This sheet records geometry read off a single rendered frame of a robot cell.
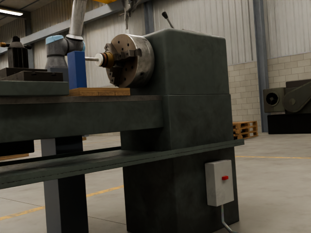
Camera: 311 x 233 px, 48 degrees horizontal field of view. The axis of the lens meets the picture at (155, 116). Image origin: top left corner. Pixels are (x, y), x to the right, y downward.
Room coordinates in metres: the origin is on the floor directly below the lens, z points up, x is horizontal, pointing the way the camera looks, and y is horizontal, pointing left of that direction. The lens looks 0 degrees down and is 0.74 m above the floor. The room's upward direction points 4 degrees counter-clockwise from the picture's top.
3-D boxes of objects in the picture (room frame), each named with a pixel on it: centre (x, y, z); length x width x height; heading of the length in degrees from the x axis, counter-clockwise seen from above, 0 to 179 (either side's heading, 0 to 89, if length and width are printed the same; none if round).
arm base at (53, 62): (2.36, 0.64, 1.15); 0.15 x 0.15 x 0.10
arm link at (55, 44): (2.36, 0.63, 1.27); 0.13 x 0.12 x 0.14; 135
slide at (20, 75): (1.67, 0.61, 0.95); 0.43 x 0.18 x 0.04; 43
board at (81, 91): (1.88, 0.36, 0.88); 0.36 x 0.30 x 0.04; 43
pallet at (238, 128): (9.89, -2.21, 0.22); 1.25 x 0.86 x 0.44; 142
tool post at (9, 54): (1.71, 0.65, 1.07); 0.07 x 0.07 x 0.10; 43
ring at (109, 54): (1.98, 0.25, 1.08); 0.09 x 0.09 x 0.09; 43
